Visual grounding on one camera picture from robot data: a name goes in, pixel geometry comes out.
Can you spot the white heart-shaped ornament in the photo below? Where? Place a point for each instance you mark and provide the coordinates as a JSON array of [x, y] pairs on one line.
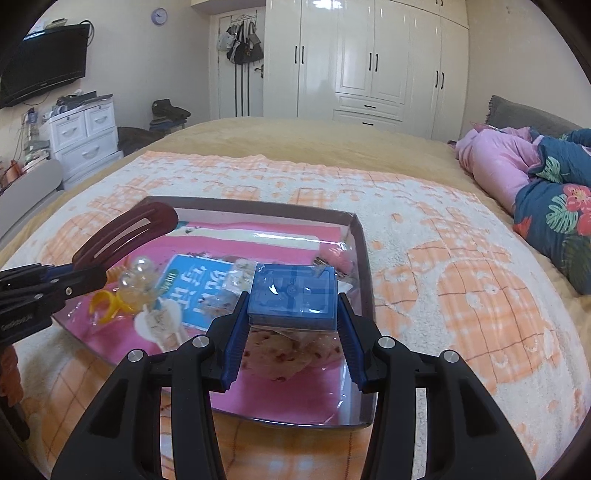
[[159, 321]]

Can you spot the dark clothes pile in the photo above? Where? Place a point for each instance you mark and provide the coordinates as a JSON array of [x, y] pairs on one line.
[[168, 113]]

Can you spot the black hanging handbags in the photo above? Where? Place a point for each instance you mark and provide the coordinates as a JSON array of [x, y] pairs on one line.
[[247, 50]]

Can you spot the blue printed card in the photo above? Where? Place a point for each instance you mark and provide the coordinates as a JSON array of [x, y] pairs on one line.
[[194, 286]]

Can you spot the dark bag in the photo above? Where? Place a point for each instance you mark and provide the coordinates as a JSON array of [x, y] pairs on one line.
[[136, 141]]

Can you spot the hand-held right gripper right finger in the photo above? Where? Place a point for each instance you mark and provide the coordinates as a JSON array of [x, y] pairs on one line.
[[349, 344]]

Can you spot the bag of pale bead ornaments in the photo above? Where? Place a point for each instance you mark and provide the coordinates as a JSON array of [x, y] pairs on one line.
[[138, 279]]

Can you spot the white door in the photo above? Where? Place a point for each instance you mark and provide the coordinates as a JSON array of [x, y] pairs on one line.
[[231, 87]]

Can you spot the blue square box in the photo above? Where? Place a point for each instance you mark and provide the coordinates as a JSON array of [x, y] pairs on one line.
[[293, 295]]

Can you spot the purple wall clock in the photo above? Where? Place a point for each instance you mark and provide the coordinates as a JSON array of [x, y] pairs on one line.
[[159, 15]]

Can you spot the grey pillow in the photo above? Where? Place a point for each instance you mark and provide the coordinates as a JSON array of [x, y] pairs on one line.
[[521, 115]]

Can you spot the pink beaded scrunchie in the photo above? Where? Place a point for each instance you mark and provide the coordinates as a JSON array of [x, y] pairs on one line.
[[281, 355]]

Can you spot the white wardrobe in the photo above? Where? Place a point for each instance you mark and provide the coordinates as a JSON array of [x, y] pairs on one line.
[[364, 60]]

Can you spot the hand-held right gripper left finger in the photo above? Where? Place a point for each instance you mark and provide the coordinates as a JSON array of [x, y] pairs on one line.
[[233, 334]]

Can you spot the maroon hair clip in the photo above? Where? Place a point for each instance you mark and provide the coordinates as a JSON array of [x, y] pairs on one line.
[[124, 230]]

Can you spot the person's left hand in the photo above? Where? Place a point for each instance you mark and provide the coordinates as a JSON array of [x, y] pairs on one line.
[[8, 374]]

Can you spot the black wall television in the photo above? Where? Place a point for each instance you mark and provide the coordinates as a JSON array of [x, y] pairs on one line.
[[44, 64]]

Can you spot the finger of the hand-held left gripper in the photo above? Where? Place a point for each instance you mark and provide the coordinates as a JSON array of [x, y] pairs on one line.
[[78, 286], [32, 274]]

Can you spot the brown shallow box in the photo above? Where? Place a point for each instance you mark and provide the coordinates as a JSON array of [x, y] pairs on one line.
[[363, 300]]

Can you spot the pink pompom hair clip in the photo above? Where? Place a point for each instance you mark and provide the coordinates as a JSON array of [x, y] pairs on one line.
[[336, 258]]

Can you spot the grey hanging handbag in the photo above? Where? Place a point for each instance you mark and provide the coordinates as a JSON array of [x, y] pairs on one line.
[[225, 40]]

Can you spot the white drawer cabinet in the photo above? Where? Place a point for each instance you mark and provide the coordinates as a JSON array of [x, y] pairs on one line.
[[87, 138]]

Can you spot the beige bed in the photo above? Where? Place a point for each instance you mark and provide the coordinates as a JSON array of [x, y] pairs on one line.
[[300, 134]]

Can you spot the grey padded board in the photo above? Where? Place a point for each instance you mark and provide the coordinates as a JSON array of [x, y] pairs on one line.
[[30, 194]]

